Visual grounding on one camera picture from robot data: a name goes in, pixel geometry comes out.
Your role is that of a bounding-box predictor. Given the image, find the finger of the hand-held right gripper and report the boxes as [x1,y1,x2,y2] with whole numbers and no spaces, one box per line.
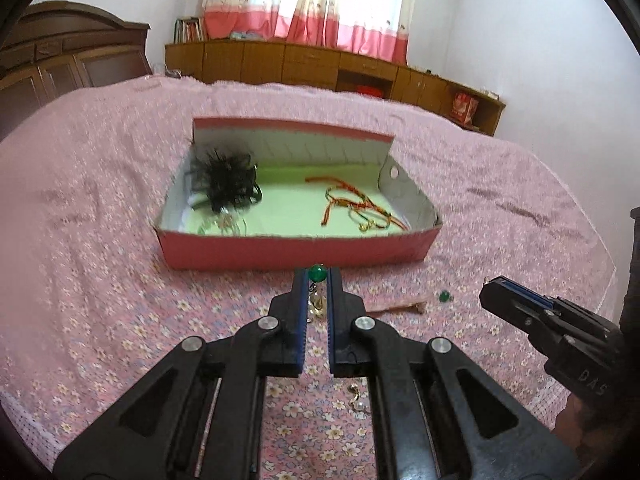
[499,276,557,309]
[478,280,552,344]

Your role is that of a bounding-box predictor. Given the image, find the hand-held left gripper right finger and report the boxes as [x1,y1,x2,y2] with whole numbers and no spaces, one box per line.
[328,267,582,480]

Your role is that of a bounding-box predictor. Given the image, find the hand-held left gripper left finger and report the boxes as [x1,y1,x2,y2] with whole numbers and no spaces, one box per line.
[52,268,307,480]

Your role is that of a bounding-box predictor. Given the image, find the pink cardboard box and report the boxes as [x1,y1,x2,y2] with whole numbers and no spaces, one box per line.
[152,117,444,272]

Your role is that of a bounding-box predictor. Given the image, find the multicoloured string bracelet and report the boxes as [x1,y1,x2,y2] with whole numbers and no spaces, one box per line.
[347,194,412,234]

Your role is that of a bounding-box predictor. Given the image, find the green bead bracelet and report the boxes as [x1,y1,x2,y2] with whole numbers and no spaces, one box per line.
[197,209,247,236]

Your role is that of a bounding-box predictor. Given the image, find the red string bracelet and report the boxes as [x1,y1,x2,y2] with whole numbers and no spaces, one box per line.
[305,175,373,227]

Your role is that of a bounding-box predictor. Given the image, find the black feather hair clip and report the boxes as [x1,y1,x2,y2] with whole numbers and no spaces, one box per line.
[184,144,264,214]

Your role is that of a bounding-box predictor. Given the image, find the person's right hand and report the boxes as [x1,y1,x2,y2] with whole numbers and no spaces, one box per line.
[552,392,637,472]

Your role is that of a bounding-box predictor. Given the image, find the brown hair clip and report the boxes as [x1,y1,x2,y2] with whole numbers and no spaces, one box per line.
[364,301,429,317]

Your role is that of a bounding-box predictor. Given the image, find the red gift box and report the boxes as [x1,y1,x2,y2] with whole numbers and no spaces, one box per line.
[451,91,480,125]

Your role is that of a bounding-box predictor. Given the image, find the pink floral bedsheet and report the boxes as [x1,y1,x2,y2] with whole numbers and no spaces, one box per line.
[0,74,618,480]

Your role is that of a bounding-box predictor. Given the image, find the long wooden cabinet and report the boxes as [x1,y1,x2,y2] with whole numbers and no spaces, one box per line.
[165,40,507,137]

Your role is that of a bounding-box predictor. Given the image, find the row of books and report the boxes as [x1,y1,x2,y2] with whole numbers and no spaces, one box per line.
[173,17,208,44]

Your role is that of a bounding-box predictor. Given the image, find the cream and pink curtains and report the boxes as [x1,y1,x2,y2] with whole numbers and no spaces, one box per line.
[202,0,419,65]

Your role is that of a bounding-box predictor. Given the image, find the brown wooden headboard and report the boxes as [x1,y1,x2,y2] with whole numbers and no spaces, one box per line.
[0,0,152,141]

